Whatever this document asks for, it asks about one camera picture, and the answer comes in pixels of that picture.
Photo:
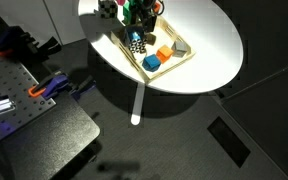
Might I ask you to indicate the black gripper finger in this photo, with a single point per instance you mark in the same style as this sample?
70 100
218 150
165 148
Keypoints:
139 19
151 24

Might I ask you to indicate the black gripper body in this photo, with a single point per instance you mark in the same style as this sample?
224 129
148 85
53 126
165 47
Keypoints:
145 6

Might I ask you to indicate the wooden tray box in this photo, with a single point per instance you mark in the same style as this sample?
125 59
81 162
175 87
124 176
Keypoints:
165 35

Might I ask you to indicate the green cube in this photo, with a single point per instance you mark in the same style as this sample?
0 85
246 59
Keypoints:
126 13

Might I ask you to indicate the pink cube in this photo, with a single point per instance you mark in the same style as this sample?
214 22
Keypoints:
121 1

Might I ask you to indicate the small orange cube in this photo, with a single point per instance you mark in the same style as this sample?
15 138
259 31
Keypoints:
165 52

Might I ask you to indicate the black checkered cube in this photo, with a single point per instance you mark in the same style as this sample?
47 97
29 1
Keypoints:
108 9

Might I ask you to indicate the small grey cube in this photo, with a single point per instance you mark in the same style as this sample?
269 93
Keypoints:
180 46

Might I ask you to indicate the small blue cube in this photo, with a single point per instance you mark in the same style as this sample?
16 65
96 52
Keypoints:
150 62

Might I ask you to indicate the white table base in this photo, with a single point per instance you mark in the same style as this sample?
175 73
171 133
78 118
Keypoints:
138 103

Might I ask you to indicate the orange clamp near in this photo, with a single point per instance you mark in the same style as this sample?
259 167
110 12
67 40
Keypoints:
55 85

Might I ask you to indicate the orange clamp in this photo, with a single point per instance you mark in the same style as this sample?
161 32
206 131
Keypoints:
55 85
10 37

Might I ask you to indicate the orange clamp far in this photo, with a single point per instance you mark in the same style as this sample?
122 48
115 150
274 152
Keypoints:
10 37

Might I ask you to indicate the perforated metal breadboard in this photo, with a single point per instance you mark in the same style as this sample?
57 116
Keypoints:
14 76

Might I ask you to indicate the black floor vent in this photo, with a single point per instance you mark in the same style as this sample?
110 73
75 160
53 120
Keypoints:
229 141

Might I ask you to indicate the black cart top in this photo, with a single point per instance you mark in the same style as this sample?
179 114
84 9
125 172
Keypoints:
50 140

